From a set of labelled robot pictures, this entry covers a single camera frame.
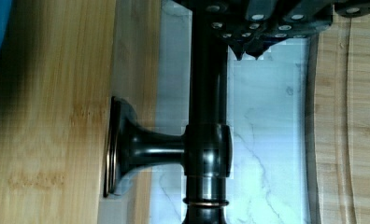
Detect bamboo cutting board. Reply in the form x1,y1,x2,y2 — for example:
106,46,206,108
306,15,370,224

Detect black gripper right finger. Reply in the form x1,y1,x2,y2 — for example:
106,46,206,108
245,0,334,58

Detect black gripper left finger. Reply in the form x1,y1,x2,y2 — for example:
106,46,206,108
205,0,269,61

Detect black drawer handle bar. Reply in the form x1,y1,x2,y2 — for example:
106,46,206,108
103,0,233,224

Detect wooden drawer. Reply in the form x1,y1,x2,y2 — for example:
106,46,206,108
0,0,161,224

